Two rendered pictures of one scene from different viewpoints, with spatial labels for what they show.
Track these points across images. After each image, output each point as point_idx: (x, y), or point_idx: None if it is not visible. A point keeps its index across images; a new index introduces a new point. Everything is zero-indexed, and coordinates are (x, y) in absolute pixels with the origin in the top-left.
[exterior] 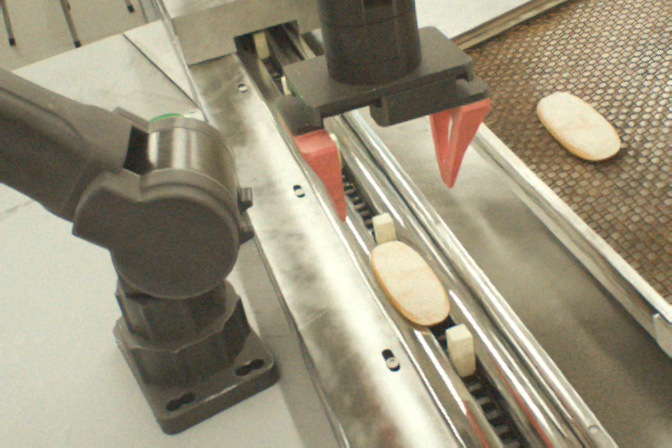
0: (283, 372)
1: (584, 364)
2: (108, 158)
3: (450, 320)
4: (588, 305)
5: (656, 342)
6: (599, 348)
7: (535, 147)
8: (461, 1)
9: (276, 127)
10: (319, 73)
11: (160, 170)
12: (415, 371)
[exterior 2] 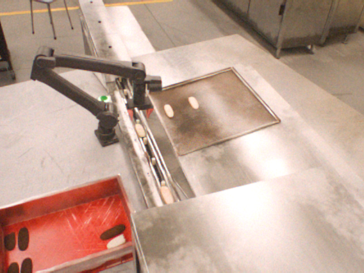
0: (120, 140)
1: (161, 145)
2: (102, 109)
3: (145, 136)
4: (165, 137)
5: None
6: (164, 143)
7: (162, 113)
8: (161, 75)
9: (122, 99)
10: (131, 101)
11: (108, 111)
12: (138, 142)
